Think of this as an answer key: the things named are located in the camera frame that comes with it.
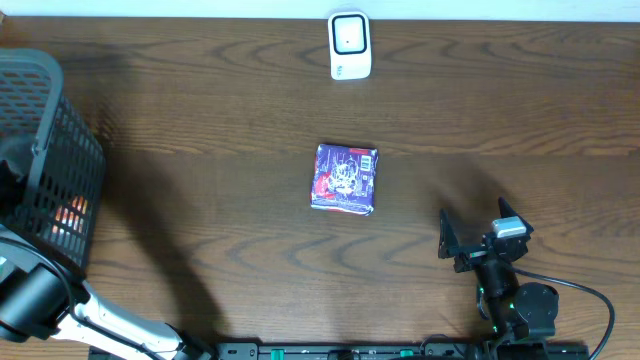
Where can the purple snack packet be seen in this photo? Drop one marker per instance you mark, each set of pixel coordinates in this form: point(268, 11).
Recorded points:
point(344, 179)

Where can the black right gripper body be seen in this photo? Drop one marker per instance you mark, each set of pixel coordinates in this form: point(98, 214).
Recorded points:
point(470, 260)

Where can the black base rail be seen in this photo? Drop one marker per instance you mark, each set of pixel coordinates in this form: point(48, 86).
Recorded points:
point(439, 350)

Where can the black mesh plastic basket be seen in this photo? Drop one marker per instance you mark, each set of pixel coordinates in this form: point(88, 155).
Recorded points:
point(68, 160)

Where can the white barcode scanner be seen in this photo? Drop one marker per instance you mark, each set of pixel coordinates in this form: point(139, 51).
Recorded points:
point(350, 49)

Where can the orange small snack box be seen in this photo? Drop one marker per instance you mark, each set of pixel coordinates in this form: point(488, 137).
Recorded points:
point(71, 216)

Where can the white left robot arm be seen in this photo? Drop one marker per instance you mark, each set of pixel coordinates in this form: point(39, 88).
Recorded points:
point(74, 310)

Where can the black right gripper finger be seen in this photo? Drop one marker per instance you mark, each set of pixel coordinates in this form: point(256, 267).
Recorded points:
point(448, 243)
point(507, 211)

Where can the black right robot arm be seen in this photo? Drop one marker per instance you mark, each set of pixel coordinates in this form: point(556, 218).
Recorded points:
point(519, 312)

